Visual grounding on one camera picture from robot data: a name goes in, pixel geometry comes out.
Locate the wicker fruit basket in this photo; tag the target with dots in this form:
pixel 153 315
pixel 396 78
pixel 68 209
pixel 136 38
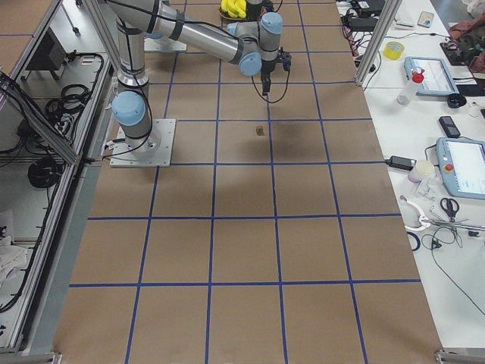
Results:
pixel 231 15

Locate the black scissors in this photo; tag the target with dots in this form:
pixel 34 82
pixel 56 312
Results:
pixel 450 206

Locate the aluminium frame post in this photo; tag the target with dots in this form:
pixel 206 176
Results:
pixel 385 20

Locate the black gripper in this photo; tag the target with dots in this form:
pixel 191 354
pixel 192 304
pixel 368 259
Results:
pixel 267 69

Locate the near teach pendant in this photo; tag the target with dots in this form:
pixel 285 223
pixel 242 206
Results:
pixel 461 165

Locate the red cap squeeze bottle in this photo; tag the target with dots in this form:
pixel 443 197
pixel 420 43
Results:
pixel 415 80

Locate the far teach pendant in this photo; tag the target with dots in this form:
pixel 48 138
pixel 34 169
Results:
pixel 437 79

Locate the teach pendant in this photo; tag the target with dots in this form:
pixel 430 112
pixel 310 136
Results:
pixel 461 165
pixel 437 79

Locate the yellow tape roll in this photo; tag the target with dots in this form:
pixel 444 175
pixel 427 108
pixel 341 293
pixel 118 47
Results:
pixel 393 50

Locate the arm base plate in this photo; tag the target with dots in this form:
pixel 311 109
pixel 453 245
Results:
pixel 163 45
pixel 156 151

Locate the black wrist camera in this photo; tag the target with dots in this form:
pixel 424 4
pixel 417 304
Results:
pixel 285 59

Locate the black power adapter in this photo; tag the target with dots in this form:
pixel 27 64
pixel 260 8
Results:
pixel 401 163

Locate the yellow banana bunch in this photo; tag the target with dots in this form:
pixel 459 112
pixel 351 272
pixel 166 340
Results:
pixel 238 6

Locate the black small bowl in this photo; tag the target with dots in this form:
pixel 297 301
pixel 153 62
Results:
pixel 456 100

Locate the black remote handset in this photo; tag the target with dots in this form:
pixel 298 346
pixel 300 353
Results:
pixel 449 127

